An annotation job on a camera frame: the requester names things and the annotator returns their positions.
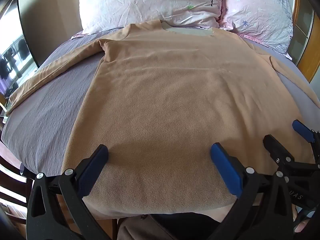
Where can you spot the white floral pillow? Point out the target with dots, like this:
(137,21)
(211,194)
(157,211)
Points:
(137,2)

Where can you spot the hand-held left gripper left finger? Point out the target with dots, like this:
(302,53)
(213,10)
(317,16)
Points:
(93,170)

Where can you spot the person's right hand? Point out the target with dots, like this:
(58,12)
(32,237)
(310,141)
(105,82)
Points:
(303,226)

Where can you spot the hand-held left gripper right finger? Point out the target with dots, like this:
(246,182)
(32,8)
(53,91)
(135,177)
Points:
(226,170)

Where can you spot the pink floral pillow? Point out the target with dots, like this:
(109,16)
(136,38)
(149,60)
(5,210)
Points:
(255,12)

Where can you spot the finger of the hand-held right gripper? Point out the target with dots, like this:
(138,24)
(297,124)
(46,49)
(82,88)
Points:
(273,146)
(303,130)

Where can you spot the grey textured bed cover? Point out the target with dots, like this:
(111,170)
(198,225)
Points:
(45,120)

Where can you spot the dark wooden slatted frame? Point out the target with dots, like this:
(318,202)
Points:
(12,180)

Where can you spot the wooden headboard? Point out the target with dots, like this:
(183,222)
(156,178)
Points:
(312,62)

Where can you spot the person's dark pants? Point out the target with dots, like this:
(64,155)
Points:
(162,227)

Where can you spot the dark flat screen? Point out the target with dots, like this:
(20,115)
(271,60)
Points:
(25,42)

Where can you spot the tan fleece shirt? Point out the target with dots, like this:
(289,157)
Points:
(162,105)

